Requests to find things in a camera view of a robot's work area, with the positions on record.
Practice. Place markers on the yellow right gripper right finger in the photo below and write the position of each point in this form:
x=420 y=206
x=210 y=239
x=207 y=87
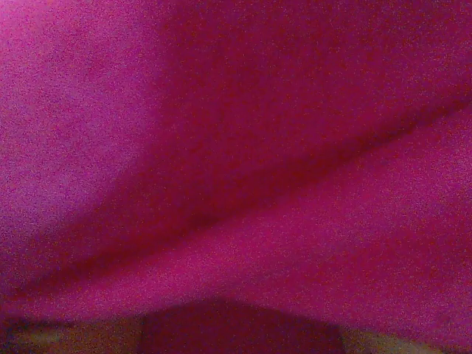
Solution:
x=376 y=344

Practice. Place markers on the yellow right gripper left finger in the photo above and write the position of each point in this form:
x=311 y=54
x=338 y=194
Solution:
x=55 y=341

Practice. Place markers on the red t-shirt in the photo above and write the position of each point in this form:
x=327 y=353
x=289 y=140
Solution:
x=236 y=147

